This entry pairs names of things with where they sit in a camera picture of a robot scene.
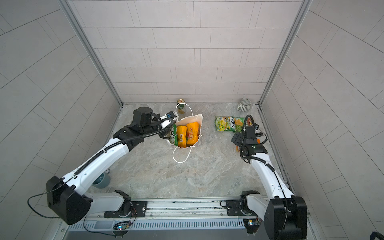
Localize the green colourful snack bag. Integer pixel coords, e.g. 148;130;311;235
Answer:
215;116;236;132

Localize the white printed paper bag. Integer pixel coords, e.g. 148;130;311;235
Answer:
166;102;203;164

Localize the green chip snack bag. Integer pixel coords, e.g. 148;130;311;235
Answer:
234;117;253;132

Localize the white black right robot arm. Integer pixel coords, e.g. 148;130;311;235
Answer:
232;126;307;240

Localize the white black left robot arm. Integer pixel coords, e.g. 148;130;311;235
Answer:
46;107;177;225

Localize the yellow orange snack bag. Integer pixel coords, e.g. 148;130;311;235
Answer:
177;122;200;148

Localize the narrow green snack packet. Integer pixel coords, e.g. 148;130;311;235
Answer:
170;125;178;146

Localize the green gold drink can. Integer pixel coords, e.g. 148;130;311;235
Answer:
176;99;185;114

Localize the teal ceramic cup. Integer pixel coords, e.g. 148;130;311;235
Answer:
92;169;111;189

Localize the right controller circuit board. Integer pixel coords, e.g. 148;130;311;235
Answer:
243;219;260;235

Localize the controller circuit board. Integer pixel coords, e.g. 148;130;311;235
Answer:
243;219;260;235
113;221;132;231

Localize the left controller circuit board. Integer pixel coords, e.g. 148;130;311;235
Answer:
113;221;132;231

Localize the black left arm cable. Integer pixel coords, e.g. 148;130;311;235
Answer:
26;118;176;219

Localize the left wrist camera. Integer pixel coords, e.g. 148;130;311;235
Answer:
161;111;177;120

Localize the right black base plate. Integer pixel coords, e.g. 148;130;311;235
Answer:
220;200;257;217

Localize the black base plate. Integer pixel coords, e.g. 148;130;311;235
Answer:
104;201;148;218
220;200;257;217

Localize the aluminium mounting rail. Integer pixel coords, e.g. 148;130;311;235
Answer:
58;196;311;221

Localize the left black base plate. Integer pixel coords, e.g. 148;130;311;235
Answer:
104;201;148;218

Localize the left aluminium corner post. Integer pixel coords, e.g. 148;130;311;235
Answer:
58;0;124;108

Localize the aluminium corner post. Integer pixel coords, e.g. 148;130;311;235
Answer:
58;0;124;108
258;0;312;106

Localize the right aluminium corner post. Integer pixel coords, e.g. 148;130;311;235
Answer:
258;0;312;106

